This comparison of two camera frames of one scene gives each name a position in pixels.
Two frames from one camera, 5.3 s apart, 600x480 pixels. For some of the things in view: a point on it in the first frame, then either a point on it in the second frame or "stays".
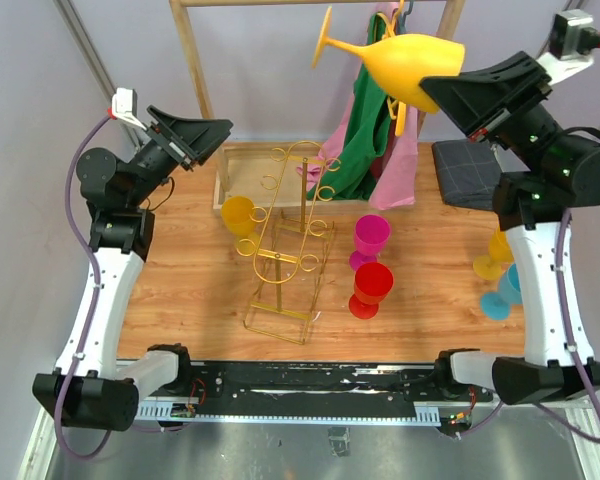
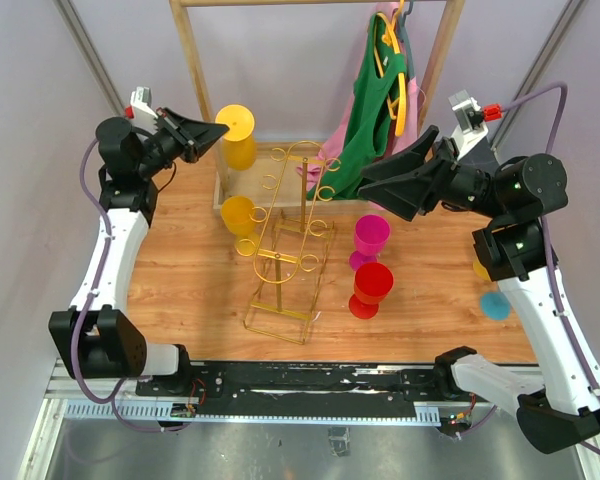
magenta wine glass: (371, 234) stays
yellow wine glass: (238, 214) stays
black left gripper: (201, 137) stays
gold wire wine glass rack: (289, 239) stays
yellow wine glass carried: (398, 63) → (239, 144)
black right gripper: (478, 102) → (408, 190)
